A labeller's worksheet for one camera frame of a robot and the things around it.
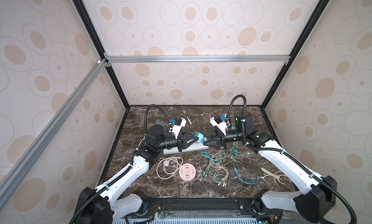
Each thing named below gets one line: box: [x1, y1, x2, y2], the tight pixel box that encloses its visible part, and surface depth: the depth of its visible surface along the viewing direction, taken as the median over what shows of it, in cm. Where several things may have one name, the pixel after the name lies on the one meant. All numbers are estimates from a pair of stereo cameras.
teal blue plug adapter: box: [193, 130, 204, 143], surface depth 68 cm
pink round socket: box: [178, 163, 197, 182], surface depth 85 cm
